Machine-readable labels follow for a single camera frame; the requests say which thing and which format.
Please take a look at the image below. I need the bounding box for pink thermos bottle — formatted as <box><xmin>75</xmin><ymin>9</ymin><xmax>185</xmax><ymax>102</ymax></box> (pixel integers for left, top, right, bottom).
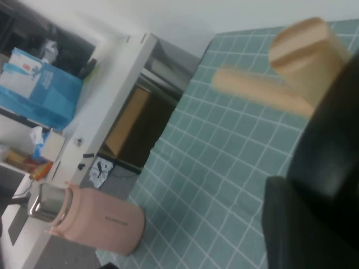
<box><xmin>27</xmin><ymin>181</ymin><xmax>146</xmax><ymax>256</ymax></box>

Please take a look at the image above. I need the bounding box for white tissue box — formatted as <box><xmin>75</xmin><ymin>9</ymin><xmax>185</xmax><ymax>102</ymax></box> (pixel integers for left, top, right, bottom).
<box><xmin>30</xmin><ymin>126</ymin><xmax>66</xmax><ymax>165</ymax></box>

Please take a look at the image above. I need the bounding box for black over-ear headphones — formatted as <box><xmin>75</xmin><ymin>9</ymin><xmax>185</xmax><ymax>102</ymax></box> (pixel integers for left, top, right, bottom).
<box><xmin>288</xmin><ymin>52</ymin><xmax>359</xmax><ymax>202</ymax></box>

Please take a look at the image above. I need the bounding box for blue plastic bag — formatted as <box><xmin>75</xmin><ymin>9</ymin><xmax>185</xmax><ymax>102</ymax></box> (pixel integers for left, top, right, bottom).
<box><xmin>0</xmin><ymin>47</ymin><xmax>84</xmax><ymax>132</ymax></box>

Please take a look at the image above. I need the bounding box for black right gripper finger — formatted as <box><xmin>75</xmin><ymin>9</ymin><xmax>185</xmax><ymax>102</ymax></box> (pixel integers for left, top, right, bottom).
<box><xmin>262</xmin><ymin>176</ymin><xmax>359</xmax><ymax>269</ymax></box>

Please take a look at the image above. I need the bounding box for orange snack packet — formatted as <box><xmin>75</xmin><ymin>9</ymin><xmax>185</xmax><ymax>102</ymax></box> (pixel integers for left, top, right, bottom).
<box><xmin>29</xmin><ymin>161</ymin><xmax>54</xmax><ymax>180</ymax></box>

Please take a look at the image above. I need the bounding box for brown cardboard box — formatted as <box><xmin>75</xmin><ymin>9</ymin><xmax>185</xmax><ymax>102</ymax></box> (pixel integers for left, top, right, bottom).
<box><xmin>105</xmin><ymin>86</ymin><xmax>153</xmax><ymax>157</ymax></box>

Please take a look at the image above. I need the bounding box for wooden peg headphone stand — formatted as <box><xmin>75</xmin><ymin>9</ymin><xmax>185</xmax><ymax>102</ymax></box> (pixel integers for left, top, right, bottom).
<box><xmin>212</xmin><ymin>17</ymin><xmax>351</xmax><ymax>117</ymax></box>

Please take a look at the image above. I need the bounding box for white desk panel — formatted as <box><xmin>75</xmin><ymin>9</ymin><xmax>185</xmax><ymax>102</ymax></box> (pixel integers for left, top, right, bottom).
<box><xmin>22</xmin><ymin>33</ymin><xmax>158</xmax><ymax>269</ymax></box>

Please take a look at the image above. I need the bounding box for green white-grid tablecloth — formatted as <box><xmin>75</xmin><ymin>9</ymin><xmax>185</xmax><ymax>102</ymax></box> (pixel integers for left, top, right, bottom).
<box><xmin>95</xmin><ymin>19</ymin><xmax>359</xmax><ymax>269</ymax></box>

